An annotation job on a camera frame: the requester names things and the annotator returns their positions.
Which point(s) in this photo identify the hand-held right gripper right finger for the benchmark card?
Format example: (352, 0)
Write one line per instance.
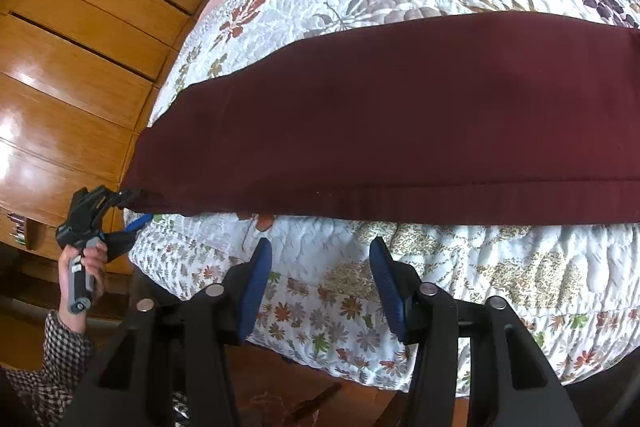
(386, 279)

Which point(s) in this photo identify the wooden wardrobe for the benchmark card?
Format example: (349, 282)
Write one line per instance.
(75, 72)

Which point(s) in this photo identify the person's left hand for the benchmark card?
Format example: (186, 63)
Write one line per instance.
(86, 274)

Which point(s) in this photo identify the person's left forearm checkered sleeve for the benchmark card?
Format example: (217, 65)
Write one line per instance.
(47, 369)

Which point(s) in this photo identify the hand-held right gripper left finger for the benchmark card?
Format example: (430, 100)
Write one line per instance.
(256, 277)

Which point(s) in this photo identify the maroon pants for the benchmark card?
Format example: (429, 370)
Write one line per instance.
(390, 117)

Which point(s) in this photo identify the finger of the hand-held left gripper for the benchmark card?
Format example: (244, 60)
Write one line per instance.
(136, 224)
(131, 198)

